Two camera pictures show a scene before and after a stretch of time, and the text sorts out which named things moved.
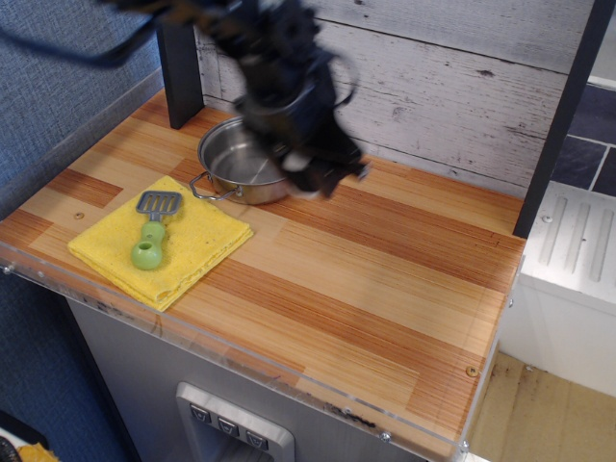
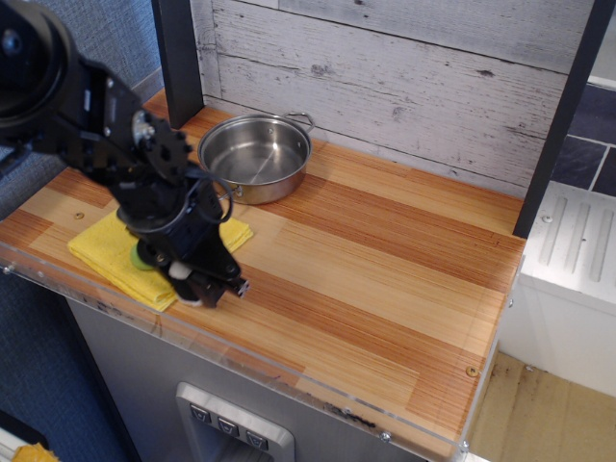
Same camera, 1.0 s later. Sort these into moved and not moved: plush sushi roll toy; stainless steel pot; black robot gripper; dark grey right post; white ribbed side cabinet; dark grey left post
Moved: plush sushi roll toy; black robot gripper
Not moved: stainless steel pot; dark grey right post; white ribbed side cabinet; dark grey left post
